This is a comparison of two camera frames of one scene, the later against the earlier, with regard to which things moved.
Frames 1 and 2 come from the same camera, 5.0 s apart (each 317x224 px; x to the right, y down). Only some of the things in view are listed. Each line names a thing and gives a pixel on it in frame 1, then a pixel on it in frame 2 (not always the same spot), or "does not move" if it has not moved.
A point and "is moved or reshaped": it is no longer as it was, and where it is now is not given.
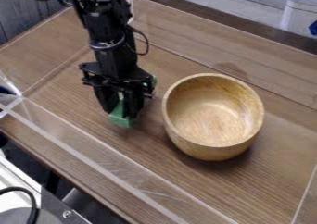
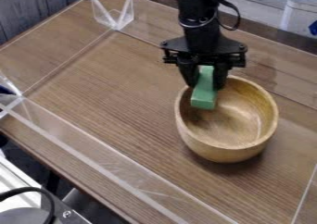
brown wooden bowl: (213, 113) is moved or reshaped
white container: (300, 14) does not move
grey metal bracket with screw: (58, 206) does not move
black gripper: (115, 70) -> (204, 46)
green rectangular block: (117, 117) -> (204, 98)
